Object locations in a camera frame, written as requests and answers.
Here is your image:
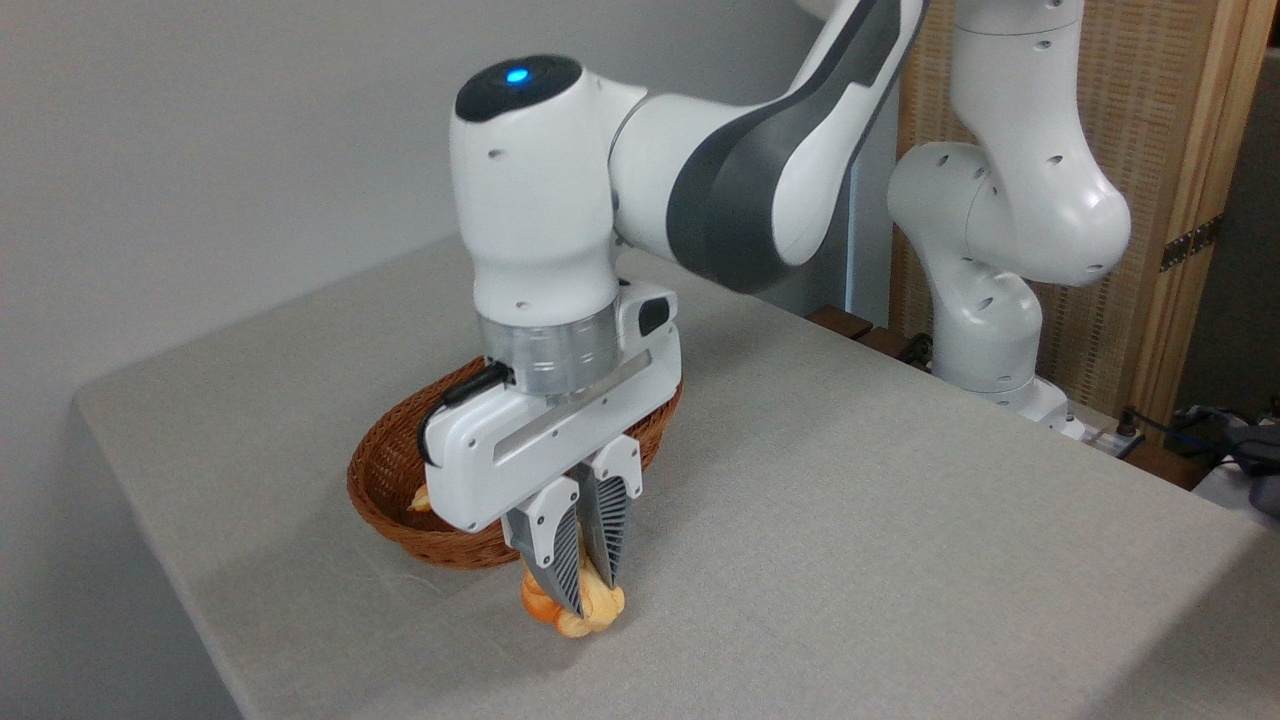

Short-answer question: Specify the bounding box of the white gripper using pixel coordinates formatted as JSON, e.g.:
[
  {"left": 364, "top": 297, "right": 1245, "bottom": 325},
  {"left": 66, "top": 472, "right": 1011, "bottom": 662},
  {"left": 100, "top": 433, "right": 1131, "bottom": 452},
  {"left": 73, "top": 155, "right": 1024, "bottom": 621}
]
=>
[{"left": 420, "top": 280, "right": 683, "bottom": 618}]

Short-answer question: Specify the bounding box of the round golden bread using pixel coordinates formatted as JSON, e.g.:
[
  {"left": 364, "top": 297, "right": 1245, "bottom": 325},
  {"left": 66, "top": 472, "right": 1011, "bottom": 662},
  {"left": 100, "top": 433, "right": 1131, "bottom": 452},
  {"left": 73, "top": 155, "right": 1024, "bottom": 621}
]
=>
[{"left": 520, "top": 570, "right": 627, "bottom": 639}]

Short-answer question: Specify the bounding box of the brown wicker oval basket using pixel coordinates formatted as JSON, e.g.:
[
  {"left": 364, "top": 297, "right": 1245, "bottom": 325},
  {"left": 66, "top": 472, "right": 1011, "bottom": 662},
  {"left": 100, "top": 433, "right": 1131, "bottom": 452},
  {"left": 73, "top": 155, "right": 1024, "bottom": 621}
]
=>
[{"left": 346, "top": 355, "right": 685, "bottom": 571}]

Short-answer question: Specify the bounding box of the grey tablecloth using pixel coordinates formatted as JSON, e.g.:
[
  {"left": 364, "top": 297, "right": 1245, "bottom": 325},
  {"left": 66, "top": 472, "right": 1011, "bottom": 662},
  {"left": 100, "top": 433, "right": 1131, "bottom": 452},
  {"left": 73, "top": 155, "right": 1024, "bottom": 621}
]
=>
[{"left": 72, "top": 240, "right": 1280, "bottom": 720}]

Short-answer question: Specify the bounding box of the metal screen hinge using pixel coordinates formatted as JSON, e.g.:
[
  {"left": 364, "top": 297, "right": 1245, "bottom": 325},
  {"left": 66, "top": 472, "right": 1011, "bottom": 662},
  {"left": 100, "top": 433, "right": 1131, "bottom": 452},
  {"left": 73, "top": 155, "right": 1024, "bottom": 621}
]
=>
[{"left": 1160, "top": 215, "right": 1223, "bottom": 273}]

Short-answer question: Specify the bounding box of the dark grey bag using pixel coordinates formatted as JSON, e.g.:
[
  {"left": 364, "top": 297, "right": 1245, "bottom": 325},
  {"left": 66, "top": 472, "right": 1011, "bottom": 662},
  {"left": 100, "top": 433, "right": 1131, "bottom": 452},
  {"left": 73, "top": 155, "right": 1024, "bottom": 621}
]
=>
[{"left": 1222, "top": 424, "right": 1280, "bottom": 517}]

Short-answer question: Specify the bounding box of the wooden woven folding screen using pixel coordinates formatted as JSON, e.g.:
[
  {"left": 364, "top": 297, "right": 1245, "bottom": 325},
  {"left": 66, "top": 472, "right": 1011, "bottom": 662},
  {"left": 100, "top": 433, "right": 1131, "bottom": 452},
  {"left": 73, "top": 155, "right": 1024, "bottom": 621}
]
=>
[{"left": 890, "top": 0, "right": 1280, "bottom": 431}]

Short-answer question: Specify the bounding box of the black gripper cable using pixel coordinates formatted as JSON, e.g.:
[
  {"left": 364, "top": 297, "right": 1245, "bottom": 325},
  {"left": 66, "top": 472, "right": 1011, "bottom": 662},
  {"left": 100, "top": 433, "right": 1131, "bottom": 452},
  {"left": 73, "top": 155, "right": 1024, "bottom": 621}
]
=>
[{"left": 416, "top": 362, "right": 514, "bottom": 469}]

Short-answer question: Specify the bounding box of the black floor cable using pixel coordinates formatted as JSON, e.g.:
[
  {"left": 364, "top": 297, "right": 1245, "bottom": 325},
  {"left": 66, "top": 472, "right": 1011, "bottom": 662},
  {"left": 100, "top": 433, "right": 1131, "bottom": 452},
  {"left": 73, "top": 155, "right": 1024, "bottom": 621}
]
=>
[{"left": 1118, "top": 404, "right": 1280, "bottom": 453}]

